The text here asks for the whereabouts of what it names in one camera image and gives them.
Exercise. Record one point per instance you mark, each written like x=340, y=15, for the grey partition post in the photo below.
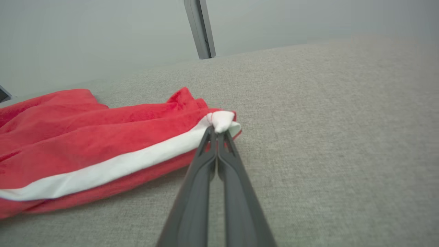
x=209, y=24
x=4, y=94
x=195, y=27

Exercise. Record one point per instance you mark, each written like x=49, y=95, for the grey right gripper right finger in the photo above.
x=240, y=206

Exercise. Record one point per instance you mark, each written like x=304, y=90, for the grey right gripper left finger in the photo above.
x=195, y=206

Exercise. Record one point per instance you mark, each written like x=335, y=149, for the red shorts with white stripe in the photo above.
x=85, y=144

